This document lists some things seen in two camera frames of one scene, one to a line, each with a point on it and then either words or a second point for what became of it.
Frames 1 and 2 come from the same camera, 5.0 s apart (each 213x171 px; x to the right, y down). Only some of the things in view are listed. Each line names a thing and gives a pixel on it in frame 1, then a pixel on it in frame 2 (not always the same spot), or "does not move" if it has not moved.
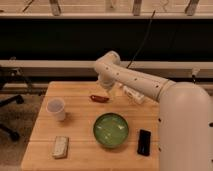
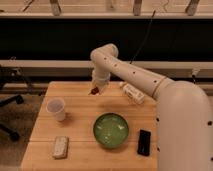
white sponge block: [60, 147] does not move
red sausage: [99, 99] -> [95, 90]
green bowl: [111, 129] does not move
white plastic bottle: [136, 96] does not move
